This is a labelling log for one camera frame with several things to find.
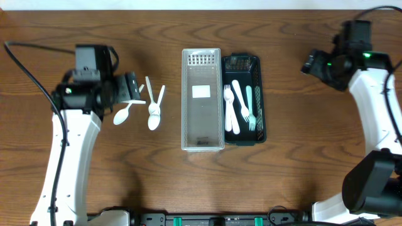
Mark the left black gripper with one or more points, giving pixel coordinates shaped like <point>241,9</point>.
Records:
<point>128,88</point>

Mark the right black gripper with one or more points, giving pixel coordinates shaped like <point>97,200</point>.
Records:
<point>309,65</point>

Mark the white spoon horizontal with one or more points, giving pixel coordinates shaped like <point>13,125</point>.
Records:
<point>134,102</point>

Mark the white spoon diagonal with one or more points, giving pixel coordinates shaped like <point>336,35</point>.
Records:
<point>121,115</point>

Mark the white spoon of pair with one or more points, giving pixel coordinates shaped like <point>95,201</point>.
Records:
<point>153,107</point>
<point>155,118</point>

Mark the mint green plastic fork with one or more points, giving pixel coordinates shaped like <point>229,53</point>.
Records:
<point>252,119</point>

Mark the white fork tines down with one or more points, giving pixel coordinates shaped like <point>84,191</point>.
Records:
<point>244,109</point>

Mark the white fork tines up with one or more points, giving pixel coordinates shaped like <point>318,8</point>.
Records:
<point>227,98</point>

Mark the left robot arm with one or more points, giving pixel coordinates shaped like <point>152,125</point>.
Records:
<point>81,99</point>

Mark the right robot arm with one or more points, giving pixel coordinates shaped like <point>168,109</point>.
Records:
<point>372,189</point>

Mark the white label in tray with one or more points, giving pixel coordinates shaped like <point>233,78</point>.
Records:
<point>200,91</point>

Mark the clear plastic organizer tray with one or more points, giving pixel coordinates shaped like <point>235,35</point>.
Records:
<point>203,118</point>

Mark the black plastic mesh basket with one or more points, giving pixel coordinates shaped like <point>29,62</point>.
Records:
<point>246,69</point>

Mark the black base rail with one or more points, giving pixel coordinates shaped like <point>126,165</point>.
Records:
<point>201,219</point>

